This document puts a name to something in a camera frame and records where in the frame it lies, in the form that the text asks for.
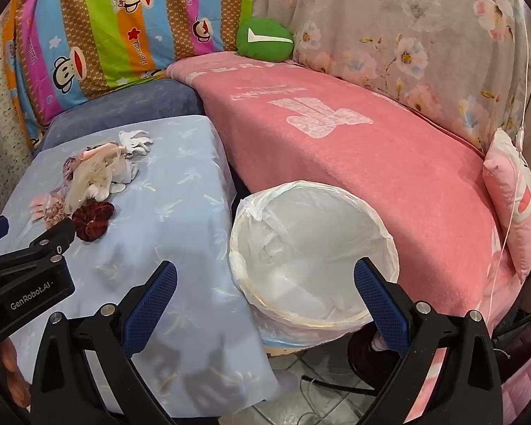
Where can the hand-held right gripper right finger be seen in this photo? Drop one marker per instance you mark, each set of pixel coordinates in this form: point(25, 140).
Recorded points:
point(380, 301)

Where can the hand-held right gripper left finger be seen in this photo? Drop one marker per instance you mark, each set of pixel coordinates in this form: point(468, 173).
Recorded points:
point(152, 301)

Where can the dark red scrunchie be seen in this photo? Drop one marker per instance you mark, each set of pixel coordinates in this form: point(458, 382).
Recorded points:
point(93, 221)

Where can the trash bin with white liner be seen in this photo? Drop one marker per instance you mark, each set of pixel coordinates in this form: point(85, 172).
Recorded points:
point(309, 248)

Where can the person's left hand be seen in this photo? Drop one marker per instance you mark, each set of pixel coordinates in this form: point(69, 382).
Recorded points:
point(13, 372)

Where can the pink hair accessory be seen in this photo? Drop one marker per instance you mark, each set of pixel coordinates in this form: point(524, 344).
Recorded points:
point(48, 210)

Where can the dark round object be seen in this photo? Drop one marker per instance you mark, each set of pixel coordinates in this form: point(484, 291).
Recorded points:
point(363, 354)

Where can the light blue tablecloth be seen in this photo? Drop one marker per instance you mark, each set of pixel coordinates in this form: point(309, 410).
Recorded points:
point(172, 208)

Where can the white doll garment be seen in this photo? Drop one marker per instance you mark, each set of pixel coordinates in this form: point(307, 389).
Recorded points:
point(135, 141)

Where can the pink blanket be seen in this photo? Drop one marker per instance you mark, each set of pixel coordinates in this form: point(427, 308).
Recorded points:
point(358, 164)

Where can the blue-grey sofa cushion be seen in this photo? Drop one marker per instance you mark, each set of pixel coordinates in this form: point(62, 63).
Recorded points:
point(124, 106)

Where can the pink printed pillow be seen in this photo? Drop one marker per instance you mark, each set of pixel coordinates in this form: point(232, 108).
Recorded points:
point(513, 212)

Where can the striped cartoon monkey sheet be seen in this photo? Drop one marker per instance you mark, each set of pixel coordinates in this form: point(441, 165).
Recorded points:
point(115, 31)

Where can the grey floral sheet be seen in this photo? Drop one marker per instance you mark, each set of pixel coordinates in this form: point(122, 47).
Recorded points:
point(380, 31)

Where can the green round cushion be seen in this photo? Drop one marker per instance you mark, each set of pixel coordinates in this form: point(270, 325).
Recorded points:
point(265, 40)

